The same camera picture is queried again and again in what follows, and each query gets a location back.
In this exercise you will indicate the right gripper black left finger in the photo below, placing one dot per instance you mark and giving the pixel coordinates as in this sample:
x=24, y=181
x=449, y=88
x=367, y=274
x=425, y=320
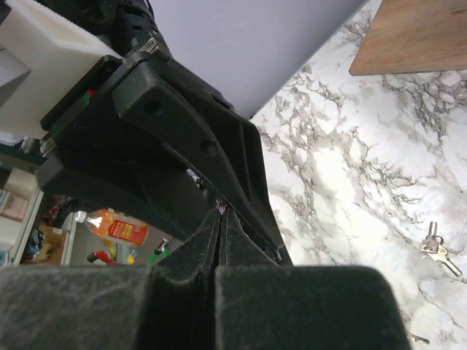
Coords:
x=167, y=305

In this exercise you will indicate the orange plastic bottle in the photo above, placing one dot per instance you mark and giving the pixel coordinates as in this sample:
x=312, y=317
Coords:
x=114, y=227

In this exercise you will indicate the wooden board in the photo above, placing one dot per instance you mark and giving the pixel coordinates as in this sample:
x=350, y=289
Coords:
x=413, y=37

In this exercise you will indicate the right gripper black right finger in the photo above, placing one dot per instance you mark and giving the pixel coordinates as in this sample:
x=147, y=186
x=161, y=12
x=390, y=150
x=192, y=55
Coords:
x=262, y=305

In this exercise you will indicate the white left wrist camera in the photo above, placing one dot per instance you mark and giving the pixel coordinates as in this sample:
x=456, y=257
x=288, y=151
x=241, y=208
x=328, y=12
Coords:
x=43, y=56

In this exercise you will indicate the silver keys on table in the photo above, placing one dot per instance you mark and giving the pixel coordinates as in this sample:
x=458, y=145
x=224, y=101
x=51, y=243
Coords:
x=432, y=245

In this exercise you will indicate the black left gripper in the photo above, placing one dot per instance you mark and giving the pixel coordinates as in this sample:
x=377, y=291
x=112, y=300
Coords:
x=104, y=147

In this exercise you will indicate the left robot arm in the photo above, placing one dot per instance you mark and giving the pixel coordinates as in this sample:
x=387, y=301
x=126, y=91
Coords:
x=129, y=28

